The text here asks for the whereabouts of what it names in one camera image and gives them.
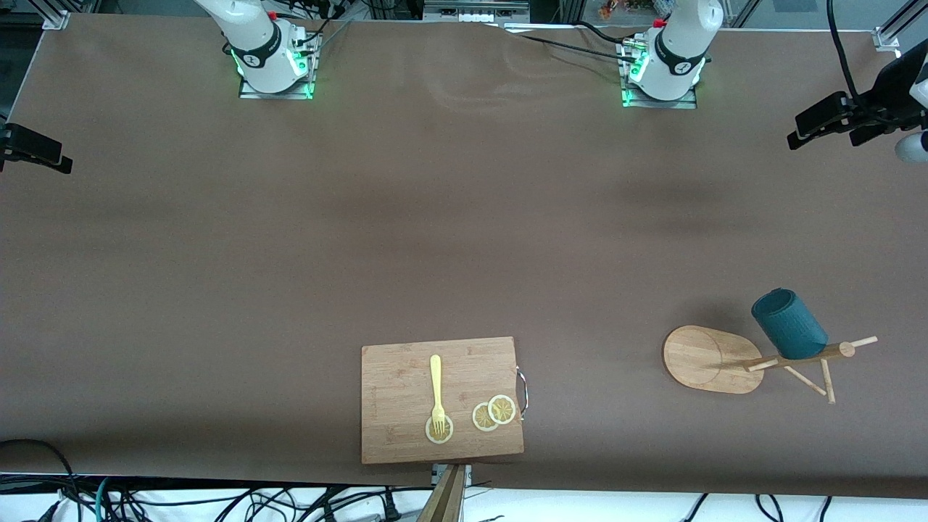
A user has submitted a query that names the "yellow plastic fork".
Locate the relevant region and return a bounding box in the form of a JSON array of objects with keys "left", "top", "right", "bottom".
[{"left": 429, "top": 354, "right": 447, "bottom": 439}]

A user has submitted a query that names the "wooden camera post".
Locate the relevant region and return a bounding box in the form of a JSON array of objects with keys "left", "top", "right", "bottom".
[{"left": 417, "top": 464, "right": 472, "bottom": 522}]

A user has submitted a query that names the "black floor cable loop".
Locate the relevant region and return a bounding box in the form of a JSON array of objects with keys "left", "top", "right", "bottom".
[{"left": 0, "top": 438, "right": 82, "bottom": 522}]

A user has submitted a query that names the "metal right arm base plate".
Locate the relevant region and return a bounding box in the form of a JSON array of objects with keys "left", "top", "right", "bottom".
[{"left": 238, "top": 33, "right": 318, "bottom": 101}]

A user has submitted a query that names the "teal cup with yellow inside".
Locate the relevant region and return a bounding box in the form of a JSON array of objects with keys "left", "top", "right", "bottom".
[{"left": 750, "top": 288, "right": 829, "bottom": 361}]

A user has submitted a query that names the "black cable on table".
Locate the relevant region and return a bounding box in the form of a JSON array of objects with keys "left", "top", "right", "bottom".
[{"left": 500, "top": 22, "right": 640, "bottom": 65}]

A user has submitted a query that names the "teal floor cable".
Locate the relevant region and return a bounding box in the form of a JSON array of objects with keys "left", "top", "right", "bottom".
[{"left": 93, "top": 476, "right": 121, "bottom": 522}]

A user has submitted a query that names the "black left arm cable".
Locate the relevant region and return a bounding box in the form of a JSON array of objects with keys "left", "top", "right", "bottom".
[{"left": 826, "top": 0, "right": 872, "bottom": 111}]

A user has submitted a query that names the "aluminium frame profile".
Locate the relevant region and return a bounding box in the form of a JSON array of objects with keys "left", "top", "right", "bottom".
[
  {"left": 29, "top": 0, "right": 102, "bottom": 30},
  {"left": 874, "top": 0, "right": 928, "bottom": 53}
]

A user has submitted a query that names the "grey power strip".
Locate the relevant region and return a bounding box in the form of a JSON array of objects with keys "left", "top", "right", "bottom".
[{"left": 424, "top": 0, "right": 531, "bottom": 23}]

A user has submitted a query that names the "bamboo cutting board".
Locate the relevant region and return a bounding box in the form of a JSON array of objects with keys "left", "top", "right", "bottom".
[{"left": 361, "top": 336, "right": 530, "bottom": 465}]

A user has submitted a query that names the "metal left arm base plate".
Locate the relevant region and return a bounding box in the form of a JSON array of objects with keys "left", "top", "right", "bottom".
[{"left": 618, "top": 40, "right": 699, "bottom": 110}]

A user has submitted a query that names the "wooden cup rack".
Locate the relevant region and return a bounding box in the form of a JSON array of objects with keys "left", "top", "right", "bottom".
[{"left": 662, "top": 325, "right": 879, "bottom": 405}]

